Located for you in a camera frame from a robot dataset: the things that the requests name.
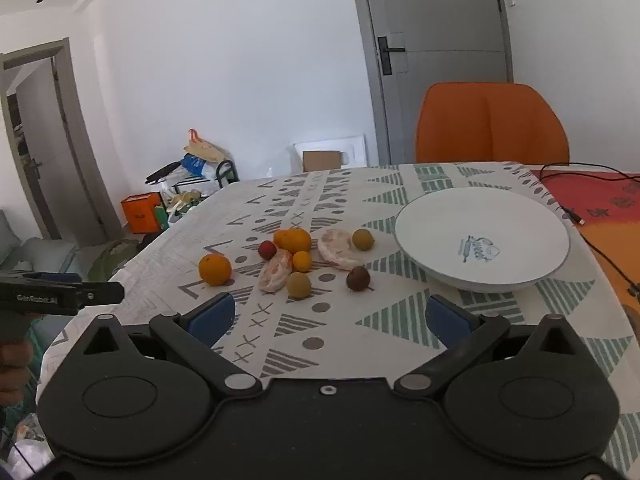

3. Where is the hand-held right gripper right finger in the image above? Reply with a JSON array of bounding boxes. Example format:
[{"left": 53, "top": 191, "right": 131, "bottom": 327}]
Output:
[{"left": 394, "top": 294, "right": 582, "bottom": 402}]

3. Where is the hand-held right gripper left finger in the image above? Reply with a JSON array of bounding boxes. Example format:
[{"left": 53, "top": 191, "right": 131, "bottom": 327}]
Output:
[{"left": 75, "top": 292, "right": 264, "bottom": 402}]

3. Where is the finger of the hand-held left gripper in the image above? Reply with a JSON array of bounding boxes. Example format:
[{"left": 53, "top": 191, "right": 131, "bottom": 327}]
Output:
[
  {"left": 0, "top": 270, "right": 83, "bottom": 285},
  {"left": 75, "top": 281, "right": 125, "bottom": 307}
]

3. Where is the large orange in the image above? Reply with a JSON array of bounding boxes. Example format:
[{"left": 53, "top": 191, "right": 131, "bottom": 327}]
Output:
[
  {"left": 198, "top": 253, "right": 233, "bottom": 287},
  {"left": 273, "top": 228, "right": 313, "bottom": 254}
]

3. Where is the peeled citrus piece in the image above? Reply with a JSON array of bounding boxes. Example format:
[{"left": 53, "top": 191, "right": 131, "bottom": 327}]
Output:
[
  {"left": 317, "top": 228, "right": 362, "bottom": 271},
  {"left": 258, "top": 249, "right": 294, "bottom": 294}
]

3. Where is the white plate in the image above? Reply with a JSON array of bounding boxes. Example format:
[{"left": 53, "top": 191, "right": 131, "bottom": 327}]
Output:
[{"left": 394, "top": 187, "right": 571, "bottom": 291}]

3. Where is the dark brown round fruit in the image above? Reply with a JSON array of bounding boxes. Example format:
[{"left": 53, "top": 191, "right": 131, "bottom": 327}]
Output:
[{"left": 346, "top": 266, "right": 375, "bottom": 293}]

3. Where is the person's left hand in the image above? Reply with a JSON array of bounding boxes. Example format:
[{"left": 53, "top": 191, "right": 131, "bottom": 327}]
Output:
[{"left": 0, "top": 313, "right": 40, "bottom": 407}]

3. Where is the grey sofa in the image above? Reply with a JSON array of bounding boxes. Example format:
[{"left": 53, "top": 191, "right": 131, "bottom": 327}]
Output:
[{"left": 0, "top": 209, "right": 78, "bottom": 287}]

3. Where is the orange box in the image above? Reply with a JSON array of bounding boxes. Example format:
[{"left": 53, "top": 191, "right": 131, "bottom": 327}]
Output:
[{"left": 120, "top": 192, "right": 164, "bottom": 235}]

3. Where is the grey open door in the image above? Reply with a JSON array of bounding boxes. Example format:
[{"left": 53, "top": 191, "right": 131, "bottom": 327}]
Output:
[{"left": 0, "top": 37, "right": 122, "bottom": 263}]

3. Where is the black folded umbrella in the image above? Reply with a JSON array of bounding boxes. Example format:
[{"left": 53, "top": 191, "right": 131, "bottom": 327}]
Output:
[{"left": 145, "top": 159, "right": 184, "bottom": 185}]

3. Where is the clear plastic bag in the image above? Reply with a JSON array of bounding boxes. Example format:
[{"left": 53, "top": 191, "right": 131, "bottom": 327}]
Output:
[{"left": 9, "top": 417, "right": 55, "bottom": 477}]

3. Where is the blue and white bag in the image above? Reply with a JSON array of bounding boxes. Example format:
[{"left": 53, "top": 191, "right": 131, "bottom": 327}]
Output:
[{"left": 179, "top": 153, "right": 210, "bottom": 179}]

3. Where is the patterned tablecloth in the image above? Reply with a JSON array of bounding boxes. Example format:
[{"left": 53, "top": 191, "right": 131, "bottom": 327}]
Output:
[{"left": 39, "top": 161, "right": 632, "bottom": 466}]

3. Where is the brown paper bag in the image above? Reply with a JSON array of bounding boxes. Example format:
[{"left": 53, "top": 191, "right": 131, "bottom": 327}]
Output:
[{"left": 183, "top": 128, "right": 232, "bottom": 165}]

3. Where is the cardboard box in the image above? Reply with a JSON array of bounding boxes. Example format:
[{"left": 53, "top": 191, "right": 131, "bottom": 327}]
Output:
[{"left": 302, "top": 150, "right": 346, "bottom": 173}]

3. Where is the white foam board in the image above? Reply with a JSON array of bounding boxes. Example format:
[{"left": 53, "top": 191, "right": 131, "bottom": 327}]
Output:
[{"left": 292, "top": 133, "right": 369, "bottom": 174}]

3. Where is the orange chair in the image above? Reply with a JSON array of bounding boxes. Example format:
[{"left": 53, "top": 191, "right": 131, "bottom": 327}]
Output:
[{"left": 414, "top": 82, "right": 571, "bottom": 166}]

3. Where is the red cloth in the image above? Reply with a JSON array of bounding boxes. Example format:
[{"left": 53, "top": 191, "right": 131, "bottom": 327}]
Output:
[{"left": 529, "top": 169, "right": 640, "bottom": 323}]

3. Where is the black trolley frame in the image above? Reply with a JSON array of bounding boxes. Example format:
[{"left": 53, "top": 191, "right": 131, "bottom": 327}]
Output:
[{"left": 214, "top": 159, "right": 241, "bottom": 194}]

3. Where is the black cable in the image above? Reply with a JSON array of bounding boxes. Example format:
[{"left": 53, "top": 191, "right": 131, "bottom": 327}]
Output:
[{"left": 539, "top": 162, "right": 640, "bottom": 307}]

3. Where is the black door handle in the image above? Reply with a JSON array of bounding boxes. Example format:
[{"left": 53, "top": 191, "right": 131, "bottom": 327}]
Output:
[{"left": 377, "top": 36, "right": 406, "bottom": 77}]

